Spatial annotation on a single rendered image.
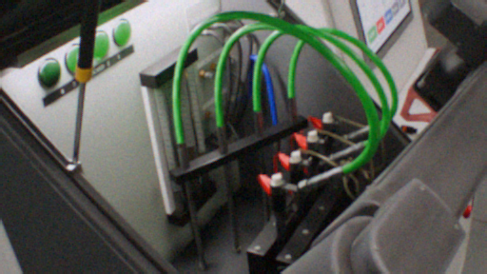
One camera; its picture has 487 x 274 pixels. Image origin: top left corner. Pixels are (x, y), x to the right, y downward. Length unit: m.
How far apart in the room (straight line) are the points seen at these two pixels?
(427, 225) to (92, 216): 0.54
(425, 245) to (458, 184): 0.12
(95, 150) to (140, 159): 0.13
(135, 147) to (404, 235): 0.89
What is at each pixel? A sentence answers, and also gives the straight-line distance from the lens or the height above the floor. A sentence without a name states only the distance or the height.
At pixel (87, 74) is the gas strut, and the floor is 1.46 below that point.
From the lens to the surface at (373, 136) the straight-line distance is 0.88.
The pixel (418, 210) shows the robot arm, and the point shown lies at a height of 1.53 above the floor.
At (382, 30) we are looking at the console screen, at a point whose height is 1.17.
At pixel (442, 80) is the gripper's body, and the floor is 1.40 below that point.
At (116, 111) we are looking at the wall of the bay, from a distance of 1.05.
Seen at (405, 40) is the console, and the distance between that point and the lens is 1.72.
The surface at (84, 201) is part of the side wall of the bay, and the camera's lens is 0.76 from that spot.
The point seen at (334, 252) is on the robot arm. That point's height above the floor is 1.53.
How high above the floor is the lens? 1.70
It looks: 30 degrees down
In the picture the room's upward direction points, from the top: 6 degrees counter-clockwise
